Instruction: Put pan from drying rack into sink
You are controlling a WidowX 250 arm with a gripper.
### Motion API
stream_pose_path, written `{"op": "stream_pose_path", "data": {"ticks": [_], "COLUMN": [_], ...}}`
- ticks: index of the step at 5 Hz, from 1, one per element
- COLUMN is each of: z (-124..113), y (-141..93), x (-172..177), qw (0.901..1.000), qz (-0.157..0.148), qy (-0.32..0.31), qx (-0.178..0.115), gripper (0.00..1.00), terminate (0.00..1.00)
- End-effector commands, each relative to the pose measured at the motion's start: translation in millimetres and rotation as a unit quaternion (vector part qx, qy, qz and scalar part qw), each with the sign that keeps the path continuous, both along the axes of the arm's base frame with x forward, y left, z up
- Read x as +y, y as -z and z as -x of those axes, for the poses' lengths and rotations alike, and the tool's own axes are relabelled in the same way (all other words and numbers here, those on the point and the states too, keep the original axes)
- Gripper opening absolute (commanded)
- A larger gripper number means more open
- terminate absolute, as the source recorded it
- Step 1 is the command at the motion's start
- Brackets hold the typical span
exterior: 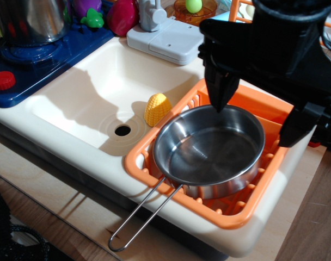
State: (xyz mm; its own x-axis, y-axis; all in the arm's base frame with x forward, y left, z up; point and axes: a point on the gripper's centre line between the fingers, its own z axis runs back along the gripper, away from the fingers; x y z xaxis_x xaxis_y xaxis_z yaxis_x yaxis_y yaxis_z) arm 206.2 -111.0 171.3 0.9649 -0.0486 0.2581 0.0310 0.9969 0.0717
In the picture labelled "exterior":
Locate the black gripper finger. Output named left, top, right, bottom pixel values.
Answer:
left=204, top=64, right=240, bottom=113
left=279, top=102, right=322, bottom=147

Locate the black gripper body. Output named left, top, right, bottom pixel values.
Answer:
left=199, top=18, right=331, bottom=117

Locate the stainless steel pan wire handle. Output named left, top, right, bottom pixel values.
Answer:
left=108, top=104, right=266, bottom=252

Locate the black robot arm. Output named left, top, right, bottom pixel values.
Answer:
left=199, top=1, right=331, bottom=150

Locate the orange upright grid rack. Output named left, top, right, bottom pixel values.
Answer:
left=228, top=0, right=331, bottom=68

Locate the orange plastic drying rack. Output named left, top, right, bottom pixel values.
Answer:
left=125, top=79, right=293, bottom=229

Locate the cream plastic toy sink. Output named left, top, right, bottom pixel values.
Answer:
left=0, top=38, right=325, bottom=260

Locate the black red clamp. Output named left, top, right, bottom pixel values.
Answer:
left=308, top=116, right=331, bottom=150

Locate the yellow toy corn cob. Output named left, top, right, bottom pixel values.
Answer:
left=144, top=93, right=172, bottom=127

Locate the grey toy faucet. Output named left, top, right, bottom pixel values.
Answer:
left=127, top=1, right=204, bottom=65

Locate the orange transparent bowl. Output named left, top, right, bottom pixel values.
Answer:
left=173, top=0, right=218, bottom=26

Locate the light green toy egg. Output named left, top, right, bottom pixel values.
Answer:
left=185, top=0, right=203, bottom=14

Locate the magenta toy fruit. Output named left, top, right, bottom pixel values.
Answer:
left=106, top=0, right=139, bottom=37

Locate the purple toy eggplant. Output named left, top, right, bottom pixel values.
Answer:
left=72, top=0, right=104, bottom=28

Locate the blue toy stove top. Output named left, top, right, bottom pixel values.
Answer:
left=0, top=23, right=114, bottom=108

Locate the large stainless steel pot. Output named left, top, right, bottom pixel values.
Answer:
left=0, top=0, right=72, bottom=47

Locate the red stove knob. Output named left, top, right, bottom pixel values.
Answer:
left=0, top=71, right=16, bottom=91

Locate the black braided cable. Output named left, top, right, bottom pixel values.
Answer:
left=0, top=224, right=51, bottom=261

